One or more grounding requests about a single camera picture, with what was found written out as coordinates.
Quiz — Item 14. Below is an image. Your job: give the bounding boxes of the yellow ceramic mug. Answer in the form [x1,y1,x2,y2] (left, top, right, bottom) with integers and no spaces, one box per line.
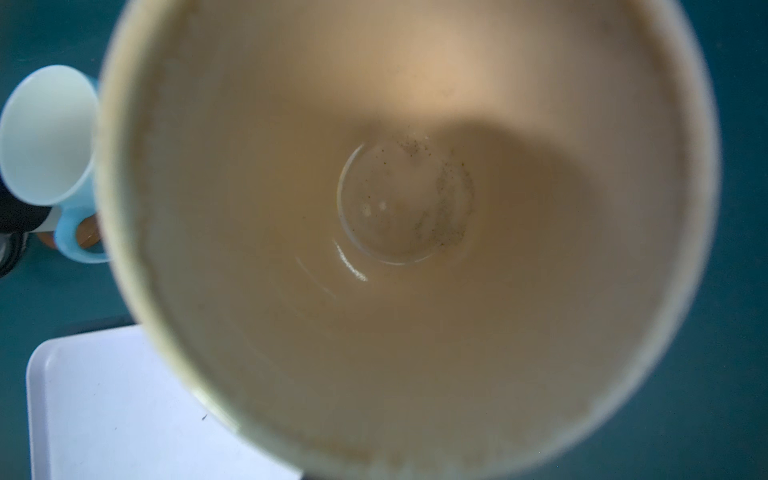
[96,1,721,479]

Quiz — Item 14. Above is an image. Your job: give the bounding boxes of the cream mug blue handle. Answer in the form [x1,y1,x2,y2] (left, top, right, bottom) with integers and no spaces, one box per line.
[1,65,109,264]

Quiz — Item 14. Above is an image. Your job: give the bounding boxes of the black ceramic mug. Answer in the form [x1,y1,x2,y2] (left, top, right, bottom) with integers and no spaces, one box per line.
[1,182,52,277]

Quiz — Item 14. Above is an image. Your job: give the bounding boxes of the tan woven rattan coaster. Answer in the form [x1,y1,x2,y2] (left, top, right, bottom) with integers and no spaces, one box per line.
[34,212,101,250]

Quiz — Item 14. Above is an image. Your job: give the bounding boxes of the lilac plastic tray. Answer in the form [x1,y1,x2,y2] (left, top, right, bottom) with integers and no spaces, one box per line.
[26,326,302,479]

